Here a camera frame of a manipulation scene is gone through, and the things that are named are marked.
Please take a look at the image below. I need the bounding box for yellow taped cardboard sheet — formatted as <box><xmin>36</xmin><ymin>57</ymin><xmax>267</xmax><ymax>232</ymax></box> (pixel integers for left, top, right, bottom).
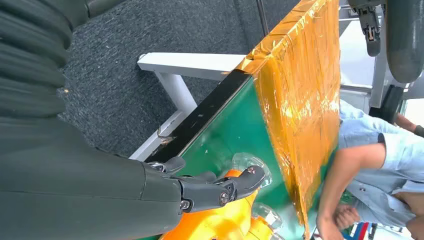
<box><xmin>236</xmin><ymin>0</ymin><xmax>342</xmax><ymax>240</ymax></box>

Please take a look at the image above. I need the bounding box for white table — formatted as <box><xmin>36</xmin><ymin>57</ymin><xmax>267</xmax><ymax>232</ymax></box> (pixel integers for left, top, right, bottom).
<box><xmin>339</xmin><ymin>19</ymin><xmax>377</xmax><ymax>89</ymax></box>

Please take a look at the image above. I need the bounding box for person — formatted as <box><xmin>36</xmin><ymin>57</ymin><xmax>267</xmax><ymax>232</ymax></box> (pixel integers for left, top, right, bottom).
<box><xmin>315</xmin><ymin>99</ymin><xmax>424</xmax><ymax>240</ymax></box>

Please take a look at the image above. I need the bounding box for white table leg frame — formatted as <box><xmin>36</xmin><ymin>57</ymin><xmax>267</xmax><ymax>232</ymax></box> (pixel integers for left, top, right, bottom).
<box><xmin>129</xmin><ymin>52</ymin><xmax>249</xmax><ymax>162</ymax></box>

